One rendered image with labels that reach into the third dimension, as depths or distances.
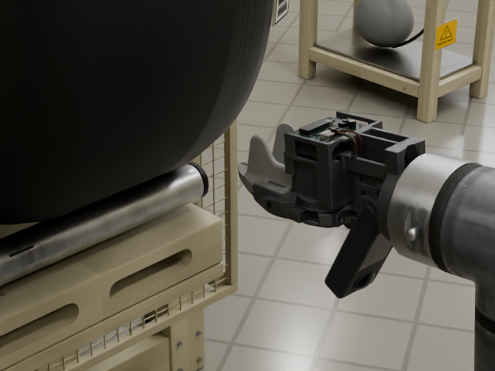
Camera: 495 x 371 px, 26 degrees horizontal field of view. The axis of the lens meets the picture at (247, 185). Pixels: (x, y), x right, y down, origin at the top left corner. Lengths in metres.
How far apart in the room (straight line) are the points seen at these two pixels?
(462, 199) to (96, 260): 0.49
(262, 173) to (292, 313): 1.65
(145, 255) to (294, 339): 1.37
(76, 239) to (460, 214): 0.47
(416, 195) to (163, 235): 0.45
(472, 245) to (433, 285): 1.95
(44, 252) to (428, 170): 0.45
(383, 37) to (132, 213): 2.70
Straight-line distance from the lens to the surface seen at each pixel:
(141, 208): 1.19
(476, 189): 0.82
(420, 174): 0.85
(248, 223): 3.00
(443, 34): 3.57
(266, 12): 1.05
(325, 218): 0.92
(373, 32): 3.82
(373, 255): 0.94
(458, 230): 0.82
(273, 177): 0.97
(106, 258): 1.19
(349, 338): 2.55
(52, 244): 1.13
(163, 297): 1.24
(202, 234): 1.24
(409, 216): 0.85
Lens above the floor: 1.48
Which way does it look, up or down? 28 degrees down
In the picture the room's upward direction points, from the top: straight up
